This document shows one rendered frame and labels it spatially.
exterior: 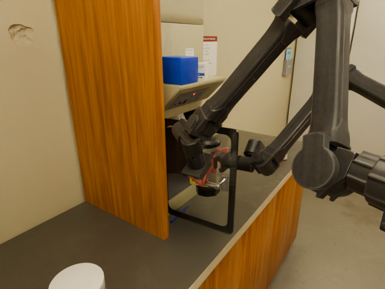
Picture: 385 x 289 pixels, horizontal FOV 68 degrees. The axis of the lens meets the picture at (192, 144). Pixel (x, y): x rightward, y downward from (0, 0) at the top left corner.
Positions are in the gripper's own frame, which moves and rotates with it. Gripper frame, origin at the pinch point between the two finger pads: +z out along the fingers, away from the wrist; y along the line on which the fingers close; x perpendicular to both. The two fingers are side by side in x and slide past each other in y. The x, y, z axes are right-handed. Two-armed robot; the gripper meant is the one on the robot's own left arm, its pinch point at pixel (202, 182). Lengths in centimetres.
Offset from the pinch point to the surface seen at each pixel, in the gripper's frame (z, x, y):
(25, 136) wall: -18, -67, 15
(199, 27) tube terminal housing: -32, -20, -50
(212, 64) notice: 21, -59, -117
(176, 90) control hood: -25.8, -12.0, -14.4
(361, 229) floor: 188, 60, -129
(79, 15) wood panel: -50, -48, -19
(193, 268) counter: 19.3, 3.5, 21.0
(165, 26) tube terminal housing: -41, -22, -30
